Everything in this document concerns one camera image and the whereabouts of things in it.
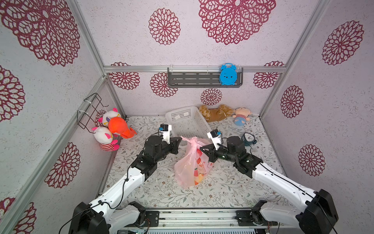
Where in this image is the pink plastic bag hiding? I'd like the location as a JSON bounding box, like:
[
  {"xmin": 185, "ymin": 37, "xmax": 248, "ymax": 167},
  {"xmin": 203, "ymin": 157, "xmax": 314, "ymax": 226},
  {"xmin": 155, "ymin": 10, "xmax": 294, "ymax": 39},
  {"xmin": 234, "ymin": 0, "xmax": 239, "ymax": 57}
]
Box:
[{"xmin": 174, "ymin": 136, "xmax": 213, "ymax": 188}]

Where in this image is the yellow banana bunch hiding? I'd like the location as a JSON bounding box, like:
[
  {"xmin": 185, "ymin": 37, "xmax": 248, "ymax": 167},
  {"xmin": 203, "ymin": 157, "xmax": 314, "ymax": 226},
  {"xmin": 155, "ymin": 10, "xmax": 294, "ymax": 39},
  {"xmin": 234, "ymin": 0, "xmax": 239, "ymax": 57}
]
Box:
[{"xmin": 194, "ymin": 173, "xmax": 205, "ymax": 185}]

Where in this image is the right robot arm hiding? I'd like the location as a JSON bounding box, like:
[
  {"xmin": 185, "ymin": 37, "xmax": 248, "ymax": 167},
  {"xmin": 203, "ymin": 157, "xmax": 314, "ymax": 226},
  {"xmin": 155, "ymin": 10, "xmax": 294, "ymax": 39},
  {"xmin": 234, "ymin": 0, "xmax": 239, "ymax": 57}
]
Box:
[{"xmin": 200, "ymin": 129, "xmax": 339, "ymax": 234}]

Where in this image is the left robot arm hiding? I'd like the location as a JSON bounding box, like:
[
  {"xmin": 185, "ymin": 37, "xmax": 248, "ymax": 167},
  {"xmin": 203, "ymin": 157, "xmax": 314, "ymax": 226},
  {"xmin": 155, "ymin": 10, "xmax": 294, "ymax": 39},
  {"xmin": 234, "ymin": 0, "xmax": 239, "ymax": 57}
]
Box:
[{"xmin": 63, "ymin": 124, "xmax": 182, "ymax": 234}]

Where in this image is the white plastic basket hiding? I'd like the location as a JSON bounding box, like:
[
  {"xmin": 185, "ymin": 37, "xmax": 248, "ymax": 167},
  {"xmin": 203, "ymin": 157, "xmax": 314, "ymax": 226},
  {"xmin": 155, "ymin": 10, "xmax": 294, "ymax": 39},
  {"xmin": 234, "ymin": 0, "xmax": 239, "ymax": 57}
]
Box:
[{"xmin": 165, "ymin": 106, "xmax": 211, "ymax": 139}]

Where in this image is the brown teddy bear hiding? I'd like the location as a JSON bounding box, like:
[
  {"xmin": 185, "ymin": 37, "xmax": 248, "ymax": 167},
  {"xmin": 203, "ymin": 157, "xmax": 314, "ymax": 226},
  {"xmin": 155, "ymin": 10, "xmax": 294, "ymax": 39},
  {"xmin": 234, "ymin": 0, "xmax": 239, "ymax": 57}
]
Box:
[{"xmin": 199, "ymin": 104, "xmax": 234, "ymax": 122}]

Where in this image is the small doll blue outfit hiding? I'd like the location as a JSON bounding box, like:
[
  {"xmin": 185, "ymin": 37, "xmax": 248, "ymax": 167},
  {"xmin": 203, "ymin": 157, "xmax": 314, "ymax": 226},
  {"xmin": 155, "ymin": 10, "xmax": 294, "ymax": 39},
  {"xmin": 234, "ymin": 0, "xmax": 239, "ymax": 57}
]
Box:
[{"xmin": 233, "ymin": 107, "xmax": 252, "ymax": 126}]

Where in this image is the red plush toy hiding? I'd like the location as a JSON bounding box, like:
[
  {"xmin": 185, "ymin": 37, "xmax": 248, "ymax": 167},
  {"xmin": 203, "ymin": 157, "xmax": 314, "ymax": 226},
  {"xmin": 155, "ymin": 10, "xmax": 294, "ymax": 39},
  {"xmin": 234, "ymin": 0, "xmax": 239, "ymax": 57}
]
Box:
[{"xmin": 108, "ymin": 117, "xmax": 137, "ymax": 139}]

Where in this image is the white pink plush lower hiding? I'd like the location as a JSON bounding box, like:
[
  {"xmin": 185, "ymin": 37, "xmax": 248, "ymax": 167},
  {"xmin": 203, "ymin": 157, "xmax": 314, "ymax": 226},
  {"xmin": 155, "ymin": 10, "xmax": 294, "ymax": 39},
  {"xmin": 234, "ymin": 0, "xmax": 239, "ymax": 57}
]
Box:
[{"xmin": 92, "ymin": 127, "xmax": 120, "ymax": 152}]

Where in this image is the white pink plush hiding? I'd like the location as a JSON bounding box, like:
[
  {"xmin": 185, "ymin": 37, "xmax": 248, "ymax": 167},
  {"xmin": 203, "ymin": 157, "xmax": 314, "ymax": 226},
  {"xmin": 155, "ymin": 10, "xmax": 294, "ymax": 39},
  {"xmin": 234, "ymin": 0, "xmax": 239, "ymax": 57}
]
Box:
[
  {"xmin": 92, "ymin": 127, "xmax": 120, "ymax": 152},
  {"xmin": 96, "ymin": 108, "xmax": 121, "ymax": 127}
]

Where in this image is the white pink plush upper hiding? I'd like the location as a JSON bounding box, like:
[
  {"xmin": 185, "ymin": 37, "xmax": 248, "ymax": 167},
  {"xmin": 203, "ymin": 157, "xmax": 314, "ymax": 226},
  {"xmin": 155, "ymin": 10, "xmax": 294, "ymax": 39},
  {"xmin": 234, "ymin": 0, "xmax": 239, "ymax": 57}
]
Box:
[{"xmin": 96, "ymin": 108, "xmax": 121, "ymax": 127}]

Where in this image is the blue alarm clock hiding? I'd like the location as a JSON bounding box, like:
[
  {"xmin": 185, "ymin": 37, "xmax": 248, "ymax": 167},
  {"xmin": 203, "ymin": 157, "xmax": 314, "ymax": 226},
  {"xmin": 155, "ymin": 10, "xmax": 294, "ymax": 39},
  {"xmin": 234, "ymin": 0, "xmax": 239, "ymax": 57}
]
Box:
[{"xmin": 219, "ymin": 63, "xmax": 237, "ymax": 85}]

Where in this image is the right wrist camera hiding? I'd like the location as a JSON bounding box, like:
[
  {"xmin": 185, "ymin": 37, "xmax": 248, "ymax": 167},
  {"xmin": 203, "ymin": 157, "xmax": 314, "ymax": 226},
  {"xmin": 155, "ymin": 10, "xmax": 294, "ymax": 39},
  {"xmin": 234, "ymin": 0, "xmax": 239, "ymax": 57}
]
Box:
[{"xmin": 207, "ymin": 129, "xmax": 223, "ymax": 150}]

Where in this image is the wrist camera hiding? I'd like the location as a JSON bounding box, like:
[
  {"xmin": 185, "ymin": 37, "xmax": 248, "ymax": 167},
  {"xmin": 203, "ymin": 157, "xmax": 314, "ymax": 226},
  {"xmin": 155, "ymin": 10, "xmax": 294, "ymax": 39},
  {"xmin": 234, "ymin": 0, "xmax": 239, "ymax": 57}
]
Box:
[
  {"xmin": 207, "ymin": 129, "xmax": 223, "ymax": 150},
  {"xmin": 159, "ymin": 124, "xmax": 172, "ymax": 144}
]

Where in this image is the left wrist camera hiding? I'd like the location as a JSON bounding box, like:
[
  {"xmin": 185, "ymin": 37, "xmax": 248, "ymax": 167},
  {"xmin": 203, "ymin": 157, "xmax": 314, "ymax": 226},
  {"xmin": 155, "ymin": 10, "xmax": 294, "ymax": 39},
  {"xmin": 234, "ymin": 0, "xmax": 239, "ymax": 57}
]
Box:
[{"xmin": 159, "ymin": 124, "xmax": 172, "ymax": 144}]

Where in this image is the grey wall shelf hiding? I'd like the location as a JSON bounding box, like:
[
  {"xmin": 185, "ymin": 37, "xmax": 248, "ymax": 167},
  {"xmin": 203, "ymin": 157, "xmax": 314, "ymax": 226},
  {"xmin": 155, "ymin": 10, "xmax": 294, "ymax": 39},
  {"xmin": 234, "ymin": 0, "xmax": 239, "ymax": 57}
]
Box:
[{"xmin": 167, "ymin": 68, "xmax": 243, "ymax": 88}]

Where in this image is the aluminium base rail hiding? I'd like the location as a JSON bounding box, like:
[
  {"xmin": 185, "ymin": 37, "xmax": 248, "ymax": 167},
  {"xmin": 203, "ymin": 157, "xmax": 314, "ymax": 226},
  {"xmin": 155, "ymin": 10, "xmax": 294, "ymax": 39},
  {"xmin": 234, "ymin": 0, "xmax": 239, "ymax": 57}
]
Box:
[{"xmin": 116, "ymin": 207, "xmax": 321, "ymax": 230}]

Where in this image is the black wire rack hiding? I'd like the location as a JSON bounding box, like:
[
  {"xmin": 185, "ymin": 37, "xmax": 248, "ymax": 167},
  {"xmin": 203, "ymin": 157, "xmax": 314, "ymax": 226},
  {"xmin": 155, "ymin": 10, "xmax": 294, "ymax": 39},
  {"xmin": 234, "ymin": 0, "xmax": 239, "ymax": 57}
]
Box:
[{"xmin": 76, "ymin": 93, "xmax": 108, "ymax": 134}]

